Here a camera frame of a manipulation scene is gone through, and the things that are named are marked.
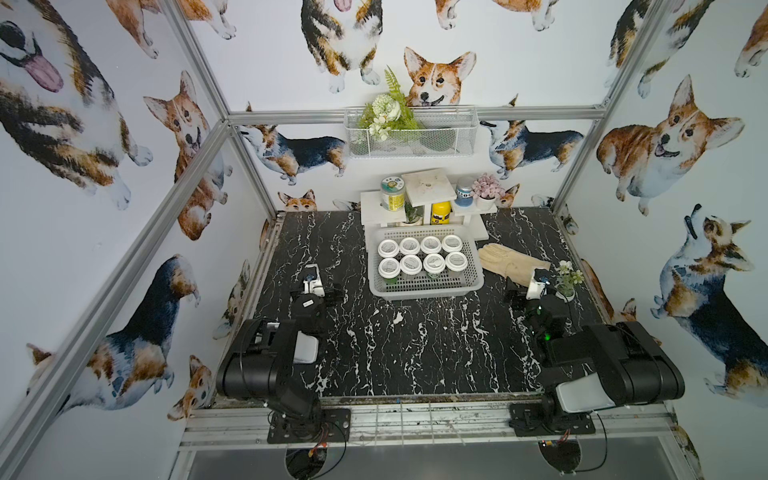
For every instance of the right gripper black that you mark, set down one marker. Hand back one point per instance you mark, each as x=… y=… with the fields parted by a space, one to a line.
x=525 y=296

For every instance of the yogurt cup front row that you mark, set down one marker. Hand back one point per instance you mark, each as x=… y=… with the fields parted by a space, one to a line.
x=431 y=245
x=452 y=243
x=389 y=270
x=409 y=246

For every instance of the yogurt cup row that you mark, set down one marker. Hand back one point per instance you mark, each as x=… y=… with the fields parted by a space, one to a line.
x=389 y=270
x=456 y=264
x=452 y=243
x=409 y=246
x=434 y=265
x=410 y=266
x=388 y=248
x=431 y=245

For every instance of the yogurt cup back row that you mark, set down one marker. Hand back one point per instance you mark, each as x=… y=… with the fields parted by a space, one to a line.
x=434 y=265
x=456 y=264
x=388 y=248
x=410 y=266

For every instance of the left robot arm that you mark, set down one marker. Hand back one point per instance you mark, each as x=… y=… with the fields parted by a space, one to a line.
x=259 y=366

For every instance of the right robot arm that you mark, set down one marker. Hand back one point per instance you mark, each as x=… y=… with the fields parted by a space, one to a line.
x=600 y=367

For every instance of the white plastic perforated basket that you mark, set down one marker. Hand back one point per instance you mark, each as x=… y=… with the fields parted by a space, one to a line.
x=423 y=286

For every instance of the small potted white flower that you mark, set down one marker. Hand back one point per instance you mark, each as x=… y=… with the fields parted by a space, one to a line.
x=567 y=279

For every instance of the beige work glove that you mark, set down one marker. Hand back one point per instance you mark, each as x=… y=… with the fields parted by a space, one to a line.
x=511 y=264

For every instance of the pink flower pot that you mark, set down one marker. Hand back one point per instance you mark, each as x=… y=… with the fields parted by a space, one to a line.
x=486 y=189

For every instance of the blue white small jar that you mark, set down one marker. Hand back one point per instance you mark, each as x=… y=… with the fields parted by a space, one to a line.
x=464 y=192

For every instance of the small green plant under shelf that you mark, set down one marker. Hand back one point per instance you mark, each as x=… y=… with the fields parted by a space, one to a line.
x=414 y=215

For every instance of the yellow jar on shelf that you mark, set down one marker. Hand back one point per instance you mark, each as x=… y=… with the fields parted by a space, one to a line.
x=440 y=213

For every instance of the white stepped display shelf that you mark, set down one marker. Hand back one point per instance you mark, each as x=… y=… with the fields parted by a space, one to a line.
x=424 y=189

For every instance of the green fern white flower bouquet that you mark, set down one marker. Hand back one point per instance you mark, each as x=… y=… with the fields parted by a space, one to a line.
x=388 y=115

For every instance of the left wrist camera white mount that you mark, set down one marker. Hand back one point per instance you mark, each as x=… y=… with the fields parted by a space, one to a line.
x=312 y=283

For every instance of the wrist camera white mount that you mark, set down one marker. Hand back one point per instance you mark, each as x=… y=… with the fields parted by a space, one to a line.
x=312 y=283
x=540 y=280

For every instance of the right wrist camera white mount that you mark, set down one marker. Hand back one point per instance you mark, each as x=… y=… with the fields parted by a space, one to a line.
x=540 y=280

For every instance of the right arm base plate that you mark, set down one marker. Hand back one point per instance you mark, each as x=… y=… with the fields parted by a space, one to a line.
x=546 y=418

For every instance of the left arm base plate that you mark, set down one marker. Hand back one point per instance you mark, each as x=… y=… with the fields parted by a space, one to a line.
x=328 y=425

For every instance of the white wire wall basket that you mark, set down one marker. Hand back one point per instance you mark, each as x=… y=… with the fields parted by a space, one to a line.
x=444 y=132

